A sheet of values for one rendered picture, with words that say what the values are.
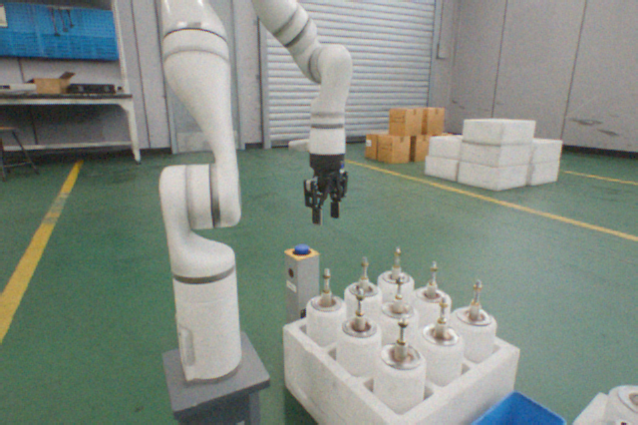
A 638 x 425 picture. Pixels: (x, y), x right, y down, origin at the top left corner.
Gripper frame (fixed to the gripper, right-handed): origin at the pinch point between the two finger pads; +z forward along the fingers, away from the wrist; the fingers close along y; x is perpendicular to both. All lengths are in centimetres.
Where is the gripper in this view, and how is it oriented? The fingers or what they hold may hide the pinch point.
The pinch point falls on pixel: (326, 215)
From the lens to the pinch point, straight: 84.1
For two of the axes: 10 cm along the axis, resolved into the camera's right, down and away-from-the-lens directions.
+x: -8.1, -1.7, 5.6
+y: 5.8, -2.3, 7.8
